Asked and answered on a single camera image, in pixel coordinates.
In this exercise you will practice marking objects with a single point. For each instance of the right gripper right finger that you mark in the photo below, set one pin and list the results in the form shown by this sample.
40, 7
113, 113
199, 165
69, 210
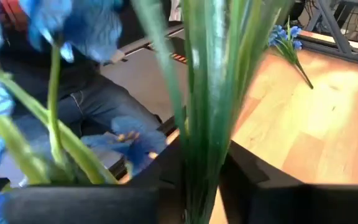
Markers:
259, 199

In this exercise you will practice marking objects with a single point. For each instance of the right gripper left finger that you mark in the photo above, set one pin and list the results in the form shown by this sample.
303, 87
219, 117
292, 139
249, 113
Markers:
160, 202

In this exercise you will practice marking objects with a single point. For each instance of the blue flower bunch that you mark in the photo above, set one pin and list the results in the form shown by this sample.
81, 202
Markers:
286, 43
210, 93

